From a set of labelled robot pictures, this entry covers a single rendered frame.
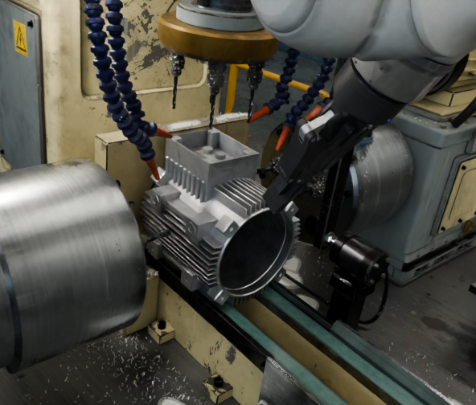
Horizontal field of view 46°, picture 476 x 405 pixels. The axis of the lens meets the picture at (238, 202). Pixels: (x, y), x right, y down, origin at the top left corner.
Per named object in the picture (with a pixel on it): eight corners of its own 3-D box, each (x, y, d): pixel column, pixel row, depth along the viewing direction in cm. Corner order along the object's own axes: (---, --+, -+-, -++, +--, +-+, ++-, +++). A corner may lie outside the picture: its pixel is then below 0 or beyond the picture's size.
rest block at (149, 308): (106, 318, 102) (107, 263, 96) (139, 305, 106) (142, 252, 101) (123, 337, 98) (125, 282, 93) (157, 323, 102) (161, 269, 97)
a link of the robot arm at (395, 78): (363, -4, 51) (327, 46, 55) (424, 70, 48) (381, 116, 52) (419, -3, 56) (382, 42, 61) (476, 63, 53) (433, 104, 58)
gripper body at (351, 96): (387, 45, 60) (338, 104, 67) (335, 49, 55) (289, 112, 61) (429, 97, 58) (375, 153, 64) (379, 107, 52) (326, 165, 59)
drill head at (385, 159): (220, 222, 115) (235, 104, 103) (347, 182, 140) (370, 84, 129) (309, 284, 99) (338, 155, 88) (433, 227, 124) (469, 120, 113)
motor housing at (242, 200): (136, 258, 99) (141, 160, 90) (221, 231, 111) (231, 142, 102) (203, 322, 86) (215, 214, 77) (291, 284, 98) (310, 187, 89)
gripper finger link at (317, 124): (362, 110, 58) (330, 115, 55) (334, 141, 62) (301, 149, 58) (349, 92, 59) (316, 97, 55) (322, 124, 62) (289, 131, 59)
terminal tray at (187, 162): (162, 175, 94) (164, 136, 91) (211, 165, 101) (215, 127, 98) (203, 206, 87) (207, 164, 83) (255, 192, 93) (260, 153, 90)
